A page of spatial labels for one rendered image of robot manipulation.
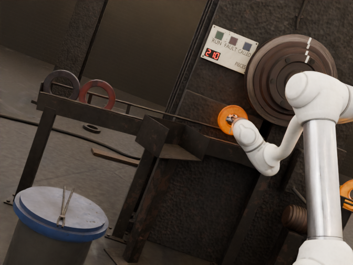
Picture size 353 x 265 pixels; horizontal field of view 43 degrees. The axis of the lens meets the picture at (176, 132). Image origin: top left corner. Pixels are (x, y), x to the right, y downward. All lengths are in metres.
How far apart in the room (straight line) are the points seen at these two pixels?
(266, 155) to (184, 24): 6.52
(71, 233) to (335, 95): 0.94
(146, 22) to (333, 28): 6.06
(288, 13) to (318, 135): 1.19
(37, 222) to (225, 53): 1.42
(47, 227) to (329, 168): 0.87
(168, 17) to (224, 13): 5.95
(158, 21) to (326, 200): 7.20
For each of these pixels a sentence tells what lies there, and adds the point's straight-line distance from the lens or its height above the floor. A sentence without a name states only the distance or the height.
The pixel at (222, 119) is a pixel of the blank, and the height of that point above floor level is 0.80.
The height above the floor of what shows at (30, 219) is 0.41.
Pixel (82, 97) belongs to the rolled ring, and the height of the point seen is 0.65.
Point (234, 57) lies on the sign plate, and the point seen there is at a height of 1.13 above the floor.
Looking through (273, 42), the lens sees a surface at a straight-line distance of 2.37.
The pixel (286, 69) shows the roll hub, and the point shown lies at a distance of 2.32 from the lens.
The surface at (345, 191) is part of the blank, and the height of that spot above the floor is 0.70.
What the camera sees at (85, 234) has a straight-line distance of 1.47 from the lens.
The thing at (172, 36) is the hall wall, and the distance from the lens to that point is 8.40.
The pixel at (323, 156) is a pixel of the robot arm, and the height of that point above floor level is 0.91.
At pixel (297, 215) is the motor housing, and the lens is 2.41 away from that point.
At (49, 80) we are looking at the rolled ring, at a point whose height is 0.67.
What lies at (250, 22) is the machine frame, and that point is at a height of 1.33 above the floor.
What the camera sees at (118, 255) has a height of 0.01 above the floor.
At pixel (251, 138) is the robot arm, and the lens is 2.00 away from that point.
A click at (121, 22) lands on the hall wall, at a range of 8.43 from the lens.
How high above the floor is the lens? 1.04
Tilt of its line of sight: 10 degrees down
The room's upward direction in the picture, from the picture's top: 22 degrees clockwise
